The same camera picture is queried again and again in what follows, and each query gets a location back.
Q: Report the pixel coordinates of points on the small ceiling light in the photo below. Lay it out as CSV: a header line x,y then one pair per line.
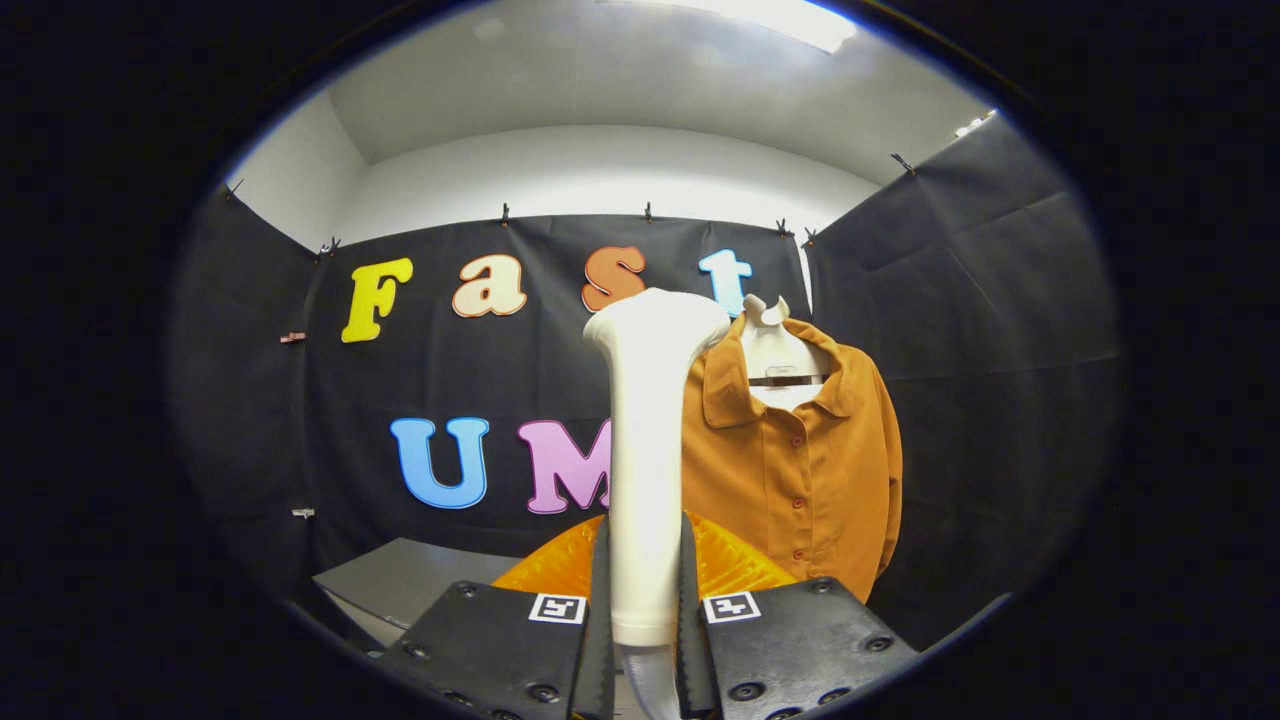
x,y
975,125

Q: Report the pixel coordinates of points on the dark clothes hanger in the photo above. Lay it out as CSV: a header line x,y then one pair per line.
x,y
785,380

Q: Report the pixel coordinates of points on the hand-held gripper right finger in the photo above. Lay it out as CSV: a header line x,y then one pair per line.
x,y
790,650

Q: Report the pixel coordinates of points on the row of black cloth clips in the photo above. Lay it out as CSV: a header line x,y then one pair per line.
x,y
505,213

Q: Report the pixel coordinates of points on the orange button-up shirt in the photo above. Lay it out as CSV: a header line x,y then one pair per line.
x,y
800,480

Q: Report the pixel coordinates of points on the black backdrop cloth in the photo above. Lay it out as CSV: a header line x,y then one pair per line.
x,y
1000,350

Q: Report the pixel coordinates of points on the white mannequin torso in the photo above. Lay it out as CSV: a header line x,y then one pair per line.
x,y
770,350

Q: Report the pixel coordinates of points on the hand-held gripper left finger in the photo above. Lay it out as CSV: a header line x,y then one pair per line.
x,y
500,650

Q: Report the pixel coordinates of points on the long ceiling light panel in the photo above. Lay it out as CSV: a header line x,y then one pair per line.
x,y
780,20

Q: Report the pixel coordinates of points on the white garment steamer head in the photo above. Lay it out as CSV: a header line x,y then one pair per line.
x,y
645,450

